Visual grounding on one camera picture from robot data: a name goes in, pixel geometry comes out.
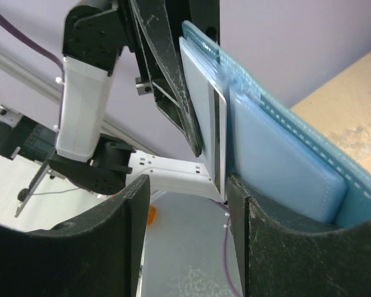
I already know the orange translucent container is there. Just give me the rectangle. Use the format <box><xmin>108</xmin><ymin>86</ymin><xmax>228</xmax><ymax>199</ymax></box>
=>
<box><xmin>147</xmin><ymin>204</ymin><xmax>157</xmax><ymax>226</ymax></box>

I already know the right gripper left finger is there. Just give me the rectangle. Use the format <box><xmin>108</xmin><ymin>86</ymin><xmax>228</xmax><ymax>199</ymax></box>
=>
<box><xmin>0</xmin><ymin>174</ymin><xmax>150</xmax><ymax>296</ymax></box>

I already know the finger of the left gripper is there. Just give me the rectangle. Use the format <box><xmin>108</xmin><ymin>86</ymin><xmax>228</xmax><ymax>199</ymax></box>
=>
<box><xmin>130</xmin><ymin>1</ymin><xmax>202</xmax><ymax>157</ymax></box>
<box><xmin>189</xmin><ymin>0</ymin><xmax>220</xmax><ymax>44</ymax></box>

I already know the blue card holder wallet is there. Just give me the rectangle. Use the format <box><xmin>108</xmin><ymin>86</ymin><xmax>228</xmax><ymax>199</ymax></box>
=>
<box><xmin>179</xmin><ymin>21</ymin><xmax>371</xmax><ymax>228</ymax></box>

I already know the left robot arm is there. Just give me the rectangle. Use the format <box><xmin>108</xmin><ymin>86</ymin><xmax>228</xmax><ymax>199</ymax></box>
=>
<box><xmin>49</xmin><ymin>1</ymin><xmax>220</xmax><ymax>195</ymax></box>

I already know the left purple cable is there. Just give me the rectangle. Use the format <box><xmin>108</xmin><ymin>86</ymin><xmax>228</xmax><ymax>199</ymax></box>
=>
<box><xmin>0</xmin><ymin>2</ymin><xmax>66</xmax><ymax>131</ymax></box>

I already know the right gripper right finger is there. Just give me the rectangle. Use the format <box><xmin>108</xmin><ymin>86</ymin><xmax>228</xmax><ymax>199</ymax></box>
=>
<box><xmin>227</xmin><ymin>175</ymin><xmax>371</xmax><ymax>296</ymax></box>

